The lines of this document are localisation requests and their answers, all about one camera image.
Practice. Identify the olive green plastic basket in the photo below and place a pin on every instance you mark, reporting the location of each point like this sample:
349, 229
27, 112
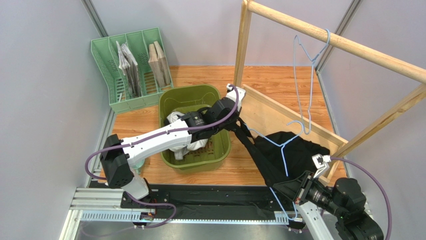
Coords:
187, 99

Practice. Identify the brown wooden boards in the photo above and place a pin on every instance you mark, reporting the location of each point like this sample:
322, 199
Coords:
159, 65

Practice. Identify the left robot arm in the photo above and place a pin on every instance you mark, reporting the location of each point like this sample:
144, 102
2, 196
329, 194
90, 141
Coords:
121, 154

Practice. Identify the mint green file organizer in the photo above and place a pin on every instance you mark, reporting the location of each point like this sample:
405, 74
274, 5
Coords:
104, 52

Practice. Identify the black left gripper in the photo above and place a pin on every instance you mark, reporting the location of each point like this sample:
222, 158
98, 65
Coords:
231, 126

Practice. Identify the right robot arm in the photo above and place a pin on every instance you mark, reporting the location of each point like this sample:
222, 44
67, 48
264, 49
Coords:
345, 201

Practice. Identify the black garment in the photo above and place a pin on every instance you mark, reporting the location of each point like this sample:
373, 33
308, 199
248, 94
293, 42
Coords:
268, 159

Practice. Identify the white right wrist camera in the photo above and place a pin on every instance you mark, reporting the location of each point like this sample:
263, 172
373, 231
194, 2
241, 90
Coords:
321, 163

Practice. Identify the folded newspapers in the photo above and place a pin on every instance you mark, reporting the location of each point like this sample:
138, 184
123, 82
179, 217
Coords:
130, 68

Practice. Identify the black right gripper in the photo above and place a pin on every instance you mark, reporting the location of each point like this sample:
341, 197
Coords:
300, 185

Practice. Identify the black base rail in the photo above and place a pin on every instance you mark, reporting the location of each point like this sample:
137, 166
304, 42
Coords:
206, 203

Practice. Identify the teal green cup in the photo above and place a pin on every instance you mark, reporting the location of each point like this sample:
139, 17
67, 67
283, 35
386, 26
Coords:
138, 164

